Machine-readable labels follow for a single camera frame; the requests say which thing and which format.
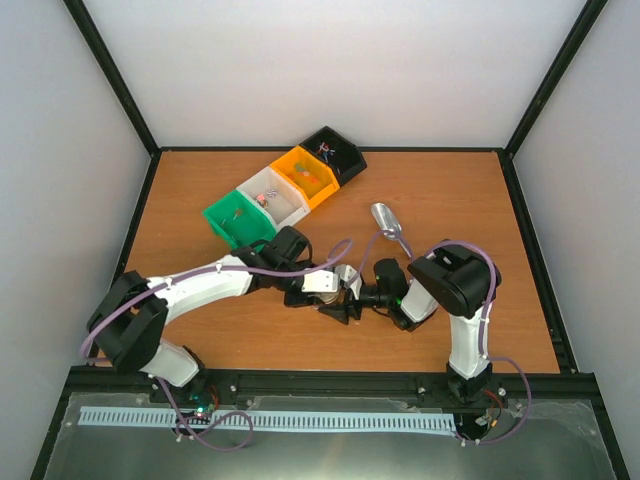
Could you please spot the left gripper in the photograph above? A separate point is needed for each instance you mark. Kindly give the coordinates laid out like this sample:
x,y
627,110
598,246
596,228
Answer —
x,y
292,301

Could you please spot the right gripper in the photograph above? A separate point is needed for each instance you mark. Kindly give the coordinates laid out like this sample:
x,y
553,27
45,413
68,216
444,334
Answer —
x,y
341,309

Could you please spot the gold jar lid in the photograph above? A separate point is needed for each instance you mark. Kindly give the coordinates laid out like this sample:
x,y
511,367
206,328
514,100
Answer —
x,y
329,298

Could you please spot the green plastic bin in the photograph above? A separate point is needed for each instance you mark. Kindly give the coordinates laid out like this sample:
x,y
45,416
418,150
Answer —
x,y
238,220

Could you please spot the metal scoop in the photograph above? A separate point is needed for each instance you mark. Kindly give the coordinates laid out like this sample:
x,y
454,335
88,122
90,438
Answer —
x,y
390,226

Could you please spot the white plastic bin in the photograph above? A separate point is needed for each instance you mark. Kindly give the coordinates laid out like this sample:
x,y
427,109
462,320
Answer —
x,y
277,198

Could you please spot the yellow plastic bin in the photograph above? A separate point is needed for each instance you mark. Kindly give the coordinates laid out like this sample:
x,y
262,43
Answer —
x,y
312,178

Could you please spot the black plastic bin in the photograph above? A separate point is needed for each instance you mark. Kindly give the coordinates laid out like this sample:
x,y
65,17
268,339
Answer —
x,y
342,156

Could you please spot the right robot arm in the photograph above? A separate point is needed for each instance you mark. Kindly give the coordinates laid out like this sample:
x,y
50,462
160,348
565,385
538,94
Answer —
x,y
453,276

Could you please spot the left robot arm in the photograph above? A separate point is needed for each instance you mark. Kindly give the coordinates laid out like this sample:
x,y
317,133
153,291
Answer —
x,y
128,324

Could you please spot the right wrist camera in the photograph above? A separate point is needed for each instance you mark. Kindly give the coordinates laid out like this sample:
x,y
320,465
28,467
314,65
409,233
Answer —
x,y
350,278

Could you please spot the black aluminium front rail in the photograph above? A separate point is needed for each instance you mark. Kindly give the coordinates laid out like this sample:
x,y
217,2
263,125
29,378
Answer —
x,y
235,387

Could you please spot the blue slotted cable duct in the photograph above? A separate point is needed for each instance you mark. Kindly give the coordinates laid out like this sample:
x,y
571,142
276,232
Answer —
x,y
273,421

